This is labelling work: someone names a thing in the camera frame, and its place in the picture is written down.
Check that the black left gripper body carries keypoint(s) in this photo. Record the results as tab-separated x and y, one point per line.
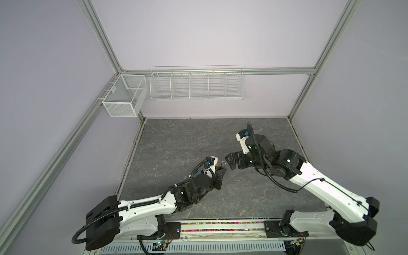
215	183

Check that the long white wire basket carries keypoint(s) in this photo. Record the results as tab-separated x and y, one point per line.
198	83

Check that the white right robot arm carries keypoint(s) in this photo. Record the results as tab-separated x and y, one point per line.
349	216

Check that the aluminium horizontal back bar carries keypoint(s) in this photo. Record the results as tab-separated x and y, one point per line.
277	70

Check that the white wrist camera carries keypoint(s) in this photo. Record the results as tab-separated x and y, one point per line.
241	137
211	163

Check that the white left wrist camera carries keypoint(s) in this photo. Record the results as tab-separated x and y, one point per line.
211	163

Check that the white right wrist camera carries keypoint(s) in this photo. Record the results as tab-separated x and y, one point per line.
241	137

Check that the small white mesh basket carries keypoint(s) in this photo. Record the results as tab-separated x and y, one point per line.
126	96

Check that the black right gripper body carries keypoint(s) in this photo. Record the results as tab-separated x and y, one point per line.
245	161

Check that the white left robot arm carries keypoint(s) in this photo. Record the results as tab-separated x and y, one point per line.
112	218

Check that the aluminium frame corner post left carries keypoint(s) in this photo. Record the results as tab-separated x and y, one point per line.
90	14

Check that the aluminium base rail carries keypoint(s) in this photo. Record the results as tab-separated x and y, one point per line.
228	237

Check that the aluminium frame corner post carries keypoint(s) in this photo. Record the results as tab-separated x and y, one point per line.
347	14
90	14

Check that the aluminium frame corner post right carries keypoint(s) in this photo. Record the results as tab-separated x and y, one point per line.
347	14

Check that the aluminium left side bar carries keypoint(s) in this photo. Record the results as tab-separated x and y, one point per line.
21	216

